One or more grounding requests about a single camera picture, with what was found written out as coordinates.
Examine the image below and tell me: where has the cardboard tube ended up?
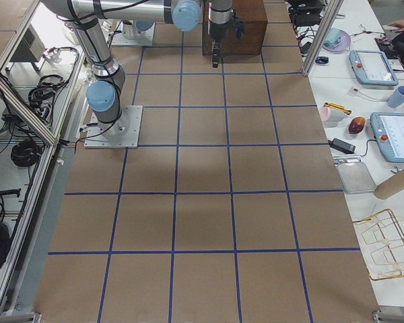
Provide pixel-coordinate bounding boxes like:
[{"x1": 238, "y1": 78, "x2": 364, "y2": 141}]
[{"x1": 374, "y1": 168, "x2": 404, "y2": 200}]

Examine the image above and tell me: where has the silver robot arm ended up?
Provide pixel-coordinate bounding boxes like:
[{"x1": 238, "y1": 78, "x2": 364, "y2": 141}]
[
  {"x1": 42, "y1": 0, "x2": 245, "y2": 106},
  {"x1": 122, "y1": 20, "x2": 154, "y2": 40}
]

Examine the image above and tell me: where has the teach pendant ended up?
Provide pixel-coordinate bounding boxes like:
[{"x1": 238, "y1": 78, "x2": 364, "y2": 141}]
[
  {"x1": 349, "y1": 50, "x2": 399, "y2": 86},
  {"x1": 370, "y1": 112, "x2": 404, "y2": 163}
]

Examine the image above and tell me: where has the aluminium frame post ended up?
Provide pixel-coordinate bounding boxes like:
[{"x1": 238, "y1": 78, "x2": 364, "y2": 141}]
[{"x1": 302, "y1": 0, "x2": 343, "y2": 76}]

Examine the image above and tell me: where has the gold metal tool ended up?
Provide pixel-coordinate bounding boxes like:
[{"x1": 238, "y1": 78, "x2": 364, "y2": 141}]
[{"x1": 324, "y1": 102, "x2": 351, "y2": 115}]

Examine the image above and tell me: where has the red apple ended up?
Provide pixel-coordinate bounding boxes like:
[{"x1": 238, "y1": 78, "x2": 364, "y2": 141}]
[{"x1": 348, "y1": 116, "x2": 366, "y2": 135}]

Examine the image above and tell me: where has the pink cup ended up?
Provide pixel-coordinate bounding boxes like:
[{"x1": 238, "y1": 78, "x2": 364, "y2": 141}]
[{"x1": 320, "y1": 106, "x2": 347, "y2": 122}]

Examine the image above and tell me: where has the light blue plastic cup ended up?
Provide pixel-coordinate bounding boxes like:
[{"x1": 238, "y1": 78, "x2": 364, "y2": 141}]
[{"x1": 387, "y1": 85, "x2": 404, "y2": 108}]

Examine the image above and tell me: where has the silver metal tray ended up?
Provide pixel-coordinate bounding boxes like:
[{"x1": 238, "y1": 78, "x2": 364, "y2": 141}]
[{"x1": 336, "y1": 162, "x2": 376, "y2": 194}]

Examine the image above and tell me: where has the dark brown wooden cabinet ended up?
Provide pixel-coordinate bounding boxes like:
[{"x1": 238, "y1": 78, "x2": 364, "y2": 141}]
[{"x1": 202, "y1": 1, "x2": 267, "y2": 56}]

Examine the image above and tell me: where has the brown paper table mat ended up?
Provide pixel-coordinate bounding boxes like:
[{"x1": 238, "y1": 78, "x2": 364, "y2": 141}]
[{"x1": 34, "y1": 1, "x2": 377, "y2": 322}]

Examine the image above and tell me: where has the black cable coil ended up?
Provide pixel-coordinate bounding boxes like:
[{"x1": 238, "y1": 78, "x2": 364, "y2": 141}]
[{"x1": 10, "y1": 138, "x2": 41, "y2": 168}]

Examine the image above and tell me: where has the far teach pendant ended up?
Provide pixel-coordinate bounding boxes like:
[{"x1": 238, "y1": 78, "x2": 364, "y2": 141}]
[{"x1": 349, "y1": 50, "x2": 399, "y2": 86}]

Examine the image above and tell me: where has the near teach pendant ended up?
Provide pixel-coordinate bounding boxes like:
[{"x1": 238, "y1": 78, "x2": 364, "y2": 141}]
[{"x1": 370, "y1": 112, "x2": 404, "y2": 163}]

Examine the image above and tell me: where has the purple plate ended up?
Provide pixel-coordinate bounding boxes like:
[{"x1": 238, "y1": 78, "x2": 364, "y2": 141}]
[{"x1": 323, "y1": 28, "x2": 351, "y2": 53}]

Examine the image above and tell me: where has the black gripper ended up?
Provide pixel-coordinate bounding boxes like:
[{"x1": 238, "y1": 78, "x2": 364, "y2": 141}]
[{"x1": 208, "y1": 20, "x2": 229, "y2": 68}]

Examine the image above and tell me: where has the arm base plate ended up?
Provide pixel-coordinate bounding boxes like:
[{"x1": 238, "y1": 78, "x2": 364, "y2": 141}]
[
  {"x1": 110, "y1": 20, "x2": 155, "y2": 47},
  {"x1": 83, "y1": 106, "x2": 143, "y2": 149}
]

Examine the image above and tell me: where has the black power adapter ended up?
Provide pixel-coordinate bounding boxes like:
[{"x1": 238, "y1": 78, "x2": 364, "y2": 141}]
[{"x1": 328, "y1": 138, "x2": 356, "y2": 154}]

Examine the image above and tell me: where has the gold wire rack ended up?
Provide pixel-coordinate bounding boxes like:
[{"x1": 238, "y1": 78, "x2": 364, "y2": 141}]
[{"x1": 353, "y1": 209, "x2": 404, "y2": 281}]

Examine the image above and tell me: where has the grey electronics box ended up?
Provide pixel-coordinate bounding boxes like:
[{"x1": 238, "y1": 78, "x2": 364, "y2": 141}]
[{"x1": 9, "y1": 24, "x2": 46, "y2": 63}]

